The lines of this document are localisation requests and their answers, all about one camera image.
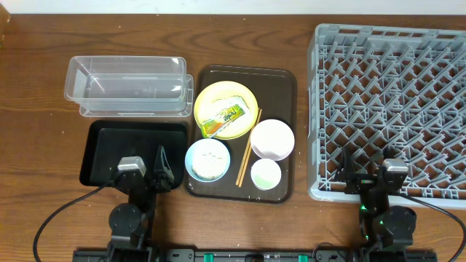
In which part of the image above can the rice pile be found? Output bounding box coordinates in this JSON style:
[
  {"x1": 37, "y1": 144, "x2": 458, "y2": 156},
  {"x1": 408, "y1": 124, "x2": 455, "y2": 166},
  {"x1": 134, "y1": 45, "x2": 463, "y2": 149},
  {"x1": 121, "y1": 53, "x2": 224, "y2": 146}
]
[{"x1": 192, "y1": 148, "x2": 227, "y2": 180}]

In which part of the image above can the green snack wrapper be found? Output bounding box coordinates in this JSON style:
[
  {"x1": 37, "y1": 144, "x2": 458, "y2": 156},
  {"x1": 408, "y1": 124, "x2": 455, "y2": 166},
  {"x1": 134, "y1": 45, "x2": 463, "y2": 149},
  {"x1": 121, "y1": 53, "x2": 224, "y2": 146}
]
[{"x1": 201, "y1": 104, "x2": 245, "y2": 138}]

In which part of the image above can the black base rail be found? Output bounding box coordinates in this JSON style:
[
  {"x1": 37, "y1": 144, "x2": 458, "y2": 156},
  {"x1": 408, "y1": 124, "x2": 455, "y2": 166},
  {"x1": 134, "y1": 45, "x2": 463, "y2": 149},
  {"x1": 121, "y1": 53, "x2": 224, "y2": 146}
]
[{"x1": 71, "y1": 248, "x2": 438, "y2": 262}]

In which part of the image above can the pink bowl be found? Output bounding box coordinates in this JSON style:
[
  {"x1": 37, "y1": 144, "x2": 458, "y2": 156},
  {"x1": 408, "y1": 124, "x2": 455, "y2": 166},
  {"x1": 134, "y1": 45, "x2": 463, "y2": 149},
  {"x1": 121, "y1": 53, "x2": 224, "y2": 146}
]
[{"x1": 250, "y1": 119, "x2": 295, "y2": 161}]

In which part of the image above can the grey dishwasher rack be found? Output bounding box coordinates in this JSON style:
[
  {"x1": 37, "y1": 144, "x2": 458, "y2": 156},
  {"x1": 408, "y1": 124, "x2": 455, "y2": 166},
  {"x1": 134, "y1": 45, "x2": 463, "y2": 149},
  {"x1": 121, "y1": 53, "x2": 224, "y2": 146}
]
[{"x1": 307, "y1": 24, "x2": 465, "y2": 210}]

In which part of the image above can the light blue bowl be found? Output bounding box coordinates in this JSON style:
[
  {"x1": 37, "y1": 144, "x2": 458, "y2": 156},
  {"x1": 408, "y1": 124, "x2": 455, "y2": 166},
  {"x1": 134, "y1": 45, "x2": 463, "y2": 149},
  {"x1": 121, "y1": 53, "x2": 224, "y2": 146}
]
[{"x1": 185, "y1": 138, "x2": 231, "y2": 183}]

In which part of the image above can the clear plastic bin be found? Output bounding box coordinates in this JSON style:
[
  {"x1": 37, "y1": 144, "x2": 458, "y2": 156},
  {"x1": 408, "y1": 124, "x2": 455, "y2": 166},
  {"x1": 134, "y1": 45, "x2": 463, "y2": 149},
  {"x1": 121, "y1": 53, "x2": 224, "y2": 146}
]
[{"x1": 64, "y1": 55, "x2": 194, "y2": 118}]

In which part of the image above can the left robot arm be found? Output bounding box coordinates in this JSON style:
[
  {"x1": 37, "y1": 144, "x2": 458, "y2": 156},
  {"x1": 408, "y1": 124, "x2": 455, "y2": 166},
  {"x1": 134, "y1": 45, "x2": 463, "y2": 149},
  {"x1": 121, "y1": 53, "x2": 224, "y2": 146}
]
[{"x1": 108, "y1": 146, "x2": 175, "y2": 262}]

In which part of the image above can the yellow plate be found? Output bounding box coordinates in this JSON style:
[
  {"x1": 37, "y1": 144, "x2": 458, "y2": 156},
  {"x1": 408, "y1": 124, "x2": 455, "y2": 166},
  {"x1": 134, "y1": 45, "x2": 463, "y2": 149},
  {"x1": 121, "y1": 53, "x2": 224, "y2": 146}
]
[{"x1": 194, "y1": 81, "x2": 258, "y2": 140}]

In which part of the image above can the black plastic tray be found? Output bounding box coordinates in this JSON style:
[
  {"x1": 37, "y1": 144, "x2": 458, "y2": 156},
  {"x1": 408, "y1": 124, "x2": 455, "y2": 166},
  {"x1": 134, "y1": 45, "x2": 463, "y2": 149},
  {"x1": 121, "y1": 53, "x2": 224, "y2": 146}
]
[{"x1": 79, "y1": 120, "x2": 187, "y2": 188}]

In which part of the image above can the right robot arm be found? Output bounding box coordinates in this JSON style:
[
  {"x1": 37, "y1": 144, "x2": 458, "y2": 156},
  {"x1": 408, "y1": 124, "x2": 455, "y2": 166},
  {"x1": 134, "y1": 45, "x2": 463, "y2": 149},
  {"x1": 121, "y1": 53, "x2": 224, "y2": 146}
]
[{"x1": 335, "y1": 147, "x2": 416, "y2": 261}]

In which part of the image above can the white cup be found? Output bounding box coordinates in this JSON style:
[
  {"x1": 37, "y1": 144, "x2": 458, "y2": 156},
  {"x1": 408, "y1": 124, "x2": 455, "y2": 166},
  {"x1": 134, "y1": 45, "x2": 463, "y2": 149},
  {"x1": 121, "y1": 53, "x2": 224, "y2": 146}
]
[{"x1": 250, "y1": 159, "x2": 282, "y2": 191}]

